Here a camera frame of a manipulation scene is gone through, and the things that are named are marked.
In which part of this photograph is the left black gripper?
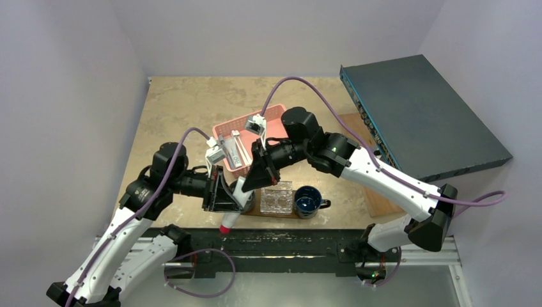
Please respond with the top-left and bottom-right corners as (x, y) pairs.
(171, 164), (244, 211)

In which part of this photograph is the white red-capped toothpaste tube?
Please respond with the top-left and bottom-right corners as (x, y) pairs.
(219, 177), (254, 235)

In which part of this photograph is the oval wooden tray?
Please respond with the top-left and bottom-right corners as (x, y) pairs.
(243, 189), (301, 219)

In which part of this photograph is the clear plastic holder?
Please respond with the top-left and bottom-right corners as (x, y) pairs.
(261, 181), (293, 214)

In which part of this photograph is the pink plastic basket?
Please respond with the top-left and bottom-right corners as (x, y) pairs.
(212, 103), (295, 179)

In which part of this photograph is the blue enamel mug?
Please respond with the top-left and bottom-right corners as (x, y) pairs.
(293, 185), (332, 219)

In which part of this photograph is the dark green enamel mug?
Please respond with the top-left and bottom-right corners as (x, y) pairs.
(229, 180), (256, 214)

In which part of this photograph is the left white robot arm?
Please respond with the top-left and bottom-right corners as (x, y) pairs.
(46, 142), (252, 306)

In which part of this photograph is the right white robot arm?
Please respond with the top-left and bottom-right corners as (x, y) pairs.
(241, 107), (457, 260)

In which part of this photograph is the wooden board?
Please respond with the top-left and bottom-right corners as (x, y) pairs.
(339, 113), (405, 218)

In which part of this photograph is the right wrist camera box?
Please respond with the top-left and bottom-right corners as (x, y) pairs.
(245, 114), (267, 148)

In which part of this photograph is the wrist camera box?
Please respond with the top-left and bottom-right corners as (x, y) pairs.
(205, 137), (226, 177)
(245, 114), (267, 148)

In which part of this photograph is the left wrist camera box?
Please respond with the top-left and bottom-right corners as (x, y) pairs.
(205, 137), (226, 177)

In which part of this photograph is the black aluminium base frame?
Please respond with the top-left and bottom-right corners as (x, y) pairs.
(95, 226), (462, 281)

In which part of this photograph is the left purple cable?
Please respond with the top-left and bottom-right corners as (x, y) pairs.
(63, 127), (237, 307)

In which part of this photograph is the purple cable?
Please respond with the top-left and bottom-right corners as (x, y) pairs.
(259, 77), (508, 289)
(63, 127), (237, 307)

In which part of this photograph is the dark network switch box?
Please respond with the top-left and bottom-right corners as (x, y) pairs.
(339, 55), (512, 182)

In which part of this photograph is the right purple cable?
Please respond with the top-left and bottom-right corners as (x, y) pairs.
(259, 77), (508, 289)

